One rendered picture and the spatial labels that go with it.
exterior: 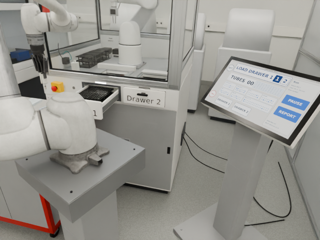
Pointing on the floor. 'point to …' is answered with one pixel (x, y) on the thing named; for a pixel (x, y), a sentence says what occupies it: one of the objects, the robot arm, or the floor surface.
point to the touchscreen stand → (232, 193)
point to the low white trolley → (25, 199)
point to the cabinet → (149, 139)
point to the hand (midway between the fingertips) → (43, 77)
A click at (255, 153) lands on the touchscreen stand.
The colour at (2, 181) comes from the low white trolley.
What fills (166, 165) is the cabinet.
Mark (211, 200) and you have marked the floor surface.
